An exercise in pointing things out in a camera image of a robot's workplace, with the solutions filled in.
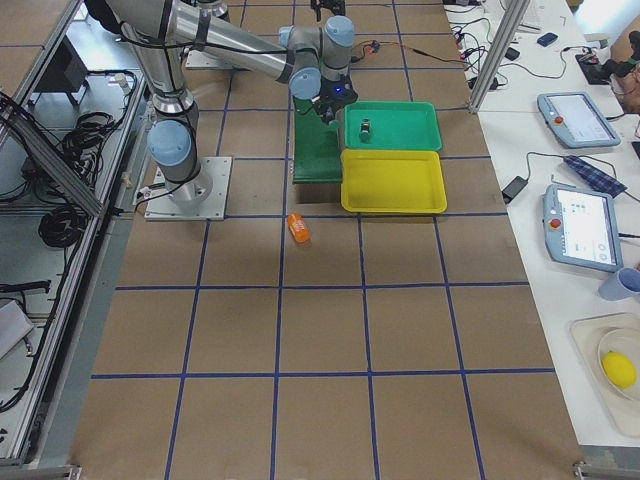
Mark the red black wire harness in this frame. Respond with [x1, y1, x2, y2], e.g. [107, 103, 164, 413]
[352, 39, 474, 69]

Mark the orange cylinder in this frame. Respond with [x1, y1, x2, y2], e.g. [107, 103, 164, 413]
[287, 212, 311, 244]

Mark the blue teach pendant near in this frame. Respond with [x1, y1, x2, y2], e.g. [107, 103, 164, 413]
[543, 184, 623, 273]

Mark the blue teach pendant far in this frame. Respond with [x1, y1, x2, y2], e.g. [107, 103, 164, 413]
[536, 92, 621, 149]

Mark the beige tray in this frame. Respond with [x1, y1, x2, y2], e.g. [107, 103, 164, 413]
[569, 313, 639, 439]

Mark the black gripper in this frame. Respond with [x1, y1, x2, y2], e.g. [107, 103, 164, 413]
[312, 75, 358, 126]
[309, 0, 346, 18]

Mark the green push button switch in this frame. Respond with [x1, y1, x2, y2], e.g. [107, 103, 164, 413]
[359, 118, 372, 143]

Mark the light blue mug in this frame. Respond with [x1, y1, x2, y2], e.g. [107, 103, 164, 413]
[598, 267, 640, 301]

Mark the blue teach pendant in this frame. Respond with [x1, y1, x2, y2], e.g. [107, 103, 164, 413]
[536, 92, 621, 149]
[543, 184, 623, 273]

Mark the black cable bundle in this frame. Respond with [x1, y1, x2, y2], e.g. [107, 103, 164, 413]
[38, 204, 89, 249]

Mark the white bowl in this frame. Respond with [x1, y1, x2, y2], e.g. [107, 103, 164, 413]
[597, 327, 639, 401]

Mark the yellow lemon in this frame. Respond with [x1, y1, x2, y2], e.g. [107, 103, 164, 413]
[601, 351, 637, 389]

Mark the yellow plastic tray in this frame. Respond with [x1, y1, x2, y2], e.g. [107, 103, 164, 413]
[341, 149, 448, 214]

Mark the blue plaid cloth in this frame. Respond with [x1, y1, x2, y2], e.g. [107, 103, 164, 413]
[563, 155, 627, 198]

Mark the green conveyor belt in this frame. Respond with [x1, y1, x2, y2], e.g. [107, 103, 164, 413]
[293, 98, 342, 184]

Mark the aluminium frame post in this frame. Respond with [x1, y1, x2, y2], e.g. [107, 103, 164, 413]
[468, 0, 530, 113]

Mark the green plastic tray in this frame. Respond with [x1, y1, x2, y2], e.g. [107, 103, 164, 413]
[343, 101, 442, 151]

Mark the black power adapter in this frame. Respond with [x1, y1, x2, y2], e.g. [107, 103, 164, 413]
[501, 176, 528, 205]

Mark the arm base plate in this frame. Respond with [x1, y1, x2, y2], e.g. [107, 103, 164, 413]
[144, 157, 232, 221]
[185, 48, 247, 71]

